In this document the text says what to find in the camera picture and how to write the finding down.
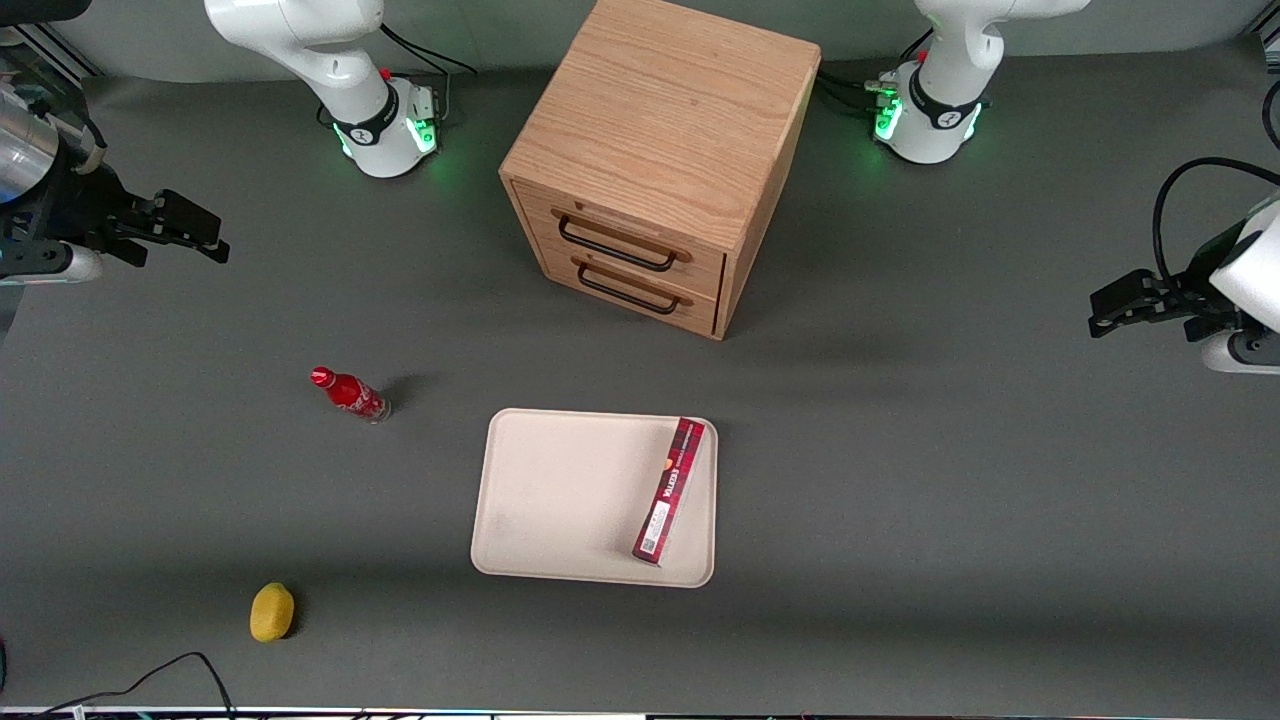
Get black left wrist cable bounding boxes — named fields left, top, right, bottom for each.
left=1150, top=156, right=1280, bottom=287

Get aluminium frame profile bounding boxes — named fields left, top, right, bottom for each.
left=0, top=22, right=104, bottom=82
left=1243, top=0, right=1280, bottom=50

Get wooden drawer front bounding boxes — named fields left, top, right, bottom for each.
left=513, top=182, right=728, bottom=302
left=528, top=232, right=724, bottom=339

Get thin black table-edge cable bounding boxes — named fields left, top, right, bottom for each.
left=0, top=651, right=239, bottom=720

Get yellow lemon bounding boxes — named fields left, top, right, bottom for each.
left=249, top=582, right=296, bottom=643

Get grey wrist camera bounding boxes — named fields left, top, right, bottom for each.
left=0, top=245, right=104, bottom=287
left=1199, top=329, right=1280, bottom=377

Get black left arm base cables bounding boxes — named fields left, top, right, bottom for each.
left=814, top=66, right=901, bottom=119

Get beige plastic tray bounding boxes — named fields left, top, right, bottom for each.
left=470, top=407, right=719, bottom=589

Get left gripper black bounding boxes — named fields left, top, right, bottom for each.
left=1087, top=224, right=1253, bottom=346

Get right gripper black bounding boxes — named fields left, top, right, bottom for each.
left=0, top=163, right=232, bottom=283

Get black drawer handle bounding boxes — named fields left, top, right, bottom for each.
left=557, top=214, right=683, bottom=274
left=576, top=257, right=687, bottom=317

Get black right arm base cable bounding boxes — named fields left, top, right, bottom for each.
left=377, top=22, right=481, bottom=131

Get red coke bottle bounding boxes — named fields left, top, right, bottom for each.
left=310, top=366, right=393, bottom=424

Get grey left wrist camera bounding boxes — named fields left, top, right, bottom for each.
left=1199, top=329, right=1280, bottom=377

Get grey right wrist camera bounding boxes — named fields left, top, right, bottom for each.
left=0, top=245, right=104, bottom=287

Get wooden board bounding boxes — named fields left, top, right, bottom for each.
left=498, top=0, right=823, bottom=342

